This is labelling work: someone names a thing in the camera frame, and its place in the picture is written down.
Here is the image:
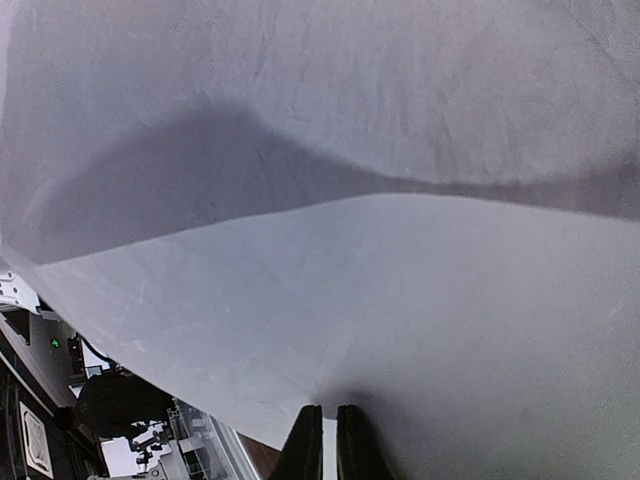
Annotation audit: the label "white wrapping paper sheet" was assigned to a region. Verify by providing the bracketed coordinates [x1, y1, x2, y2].
[1, 1, 639, 479]

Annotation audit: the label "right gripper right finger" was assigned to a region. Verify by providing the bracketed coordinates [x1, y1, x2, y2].
[336, 405, 393, 480]

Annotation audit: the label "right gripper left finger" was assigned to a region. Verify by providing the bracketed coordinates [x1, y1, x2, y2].
[279, 405, 323, 480]

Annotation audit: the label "front aluminium rail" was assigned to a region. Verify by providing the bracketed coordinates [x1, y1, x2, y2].
[159, 399, 261, 480]

